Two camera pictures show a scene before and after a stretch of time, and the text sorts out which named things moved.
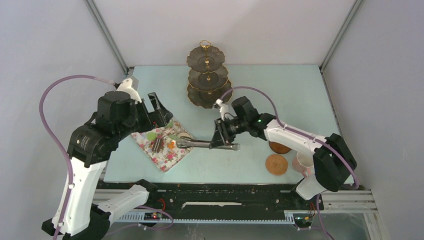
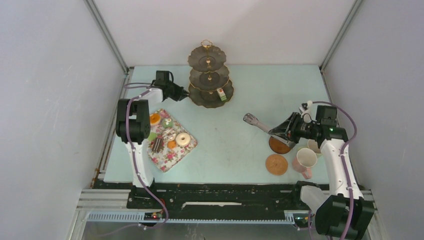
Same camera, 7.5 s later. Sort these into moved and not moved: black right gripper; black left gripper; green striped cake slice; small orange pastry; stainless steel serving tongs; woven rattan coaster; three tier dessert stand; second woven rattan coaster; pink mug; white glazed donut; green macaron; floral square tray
Moved: black left gripper; black right gripper; green striped cake slice; stainless steel serving tongs
Not moved: second woven rattan coaster; woven rattan coaster; white glazed donut; small orange pastry; pink mug; three tier dessert stand; green macaron; floral square tray
